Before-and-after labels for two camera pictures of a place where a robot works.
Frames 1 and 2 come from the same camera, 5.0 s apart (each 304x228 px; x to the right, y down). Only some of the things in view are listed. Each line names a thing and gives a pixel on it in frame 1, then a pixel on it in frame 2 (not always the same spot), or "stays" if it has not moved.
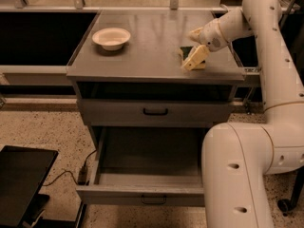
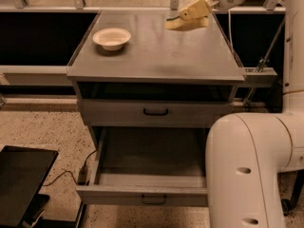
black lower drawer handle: [154, 202] stays
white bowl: [111, 39] stays
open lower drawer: [148, 166] stays
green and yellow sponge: [197, 60] → [183, 24]
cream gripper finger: [197, 60] → [196, 10]
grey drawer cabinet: [134, 93] stays
